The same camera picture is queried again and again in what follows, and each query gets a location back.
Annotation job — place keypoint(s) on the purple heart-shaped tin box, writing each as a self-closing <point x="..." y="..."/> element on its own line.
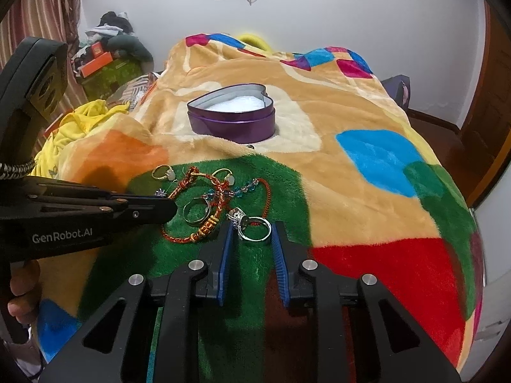
<point x="242" y="113"/>

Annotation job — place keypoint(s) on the yellow cloth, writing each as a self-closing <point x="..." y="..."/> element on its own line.
<point x="74" y="126"/>

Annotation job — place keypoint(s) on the silver crystal earring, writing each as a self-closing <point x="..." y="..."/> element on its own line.
<point x="160" y="193"/>

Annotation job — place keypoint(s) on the yellow pillow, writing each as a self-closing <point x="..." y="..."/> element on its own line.
<point x="255" y="41"/>

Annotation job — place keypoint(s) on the brown wooden door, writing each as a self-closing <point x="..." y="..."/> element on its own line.
<point x="486" y="130"/>

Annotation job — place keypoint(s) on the striped curtain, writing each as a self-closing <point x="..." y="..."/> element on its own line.
<point x="50" y="19"/>

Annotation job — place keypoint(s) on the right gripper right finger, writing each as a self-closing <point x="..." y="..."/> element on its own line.
<point x="293" y="284"/>

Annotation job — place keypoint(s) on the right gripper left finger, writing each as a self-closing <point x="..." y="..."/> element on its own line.
<point x="216" y="256"/>

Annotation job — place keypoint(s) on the colourful plush blanket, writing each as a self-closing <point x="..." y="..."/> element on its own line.
<point x="345" y="172"/>

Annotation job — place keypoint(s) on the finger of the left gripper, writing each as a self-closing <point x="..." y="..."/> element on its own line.
<point x="142" y="210"/>

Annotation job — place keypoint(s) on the purple bag behind bed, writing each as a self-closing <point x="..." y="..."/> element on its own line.
<point x="398" y="88"/>

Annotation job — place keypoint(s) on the patterned bed sheet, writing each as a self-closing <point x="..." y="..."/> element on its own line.
<point x="132" y="92"/>

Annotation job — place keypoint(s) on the pile of clothes and boxes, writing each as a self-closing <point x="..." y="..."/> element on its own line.
<point x="110" y="56"/>

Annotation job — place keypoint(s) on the person's left hand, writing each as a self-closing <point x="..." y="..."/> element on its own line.
<point x="27" y="292"/>

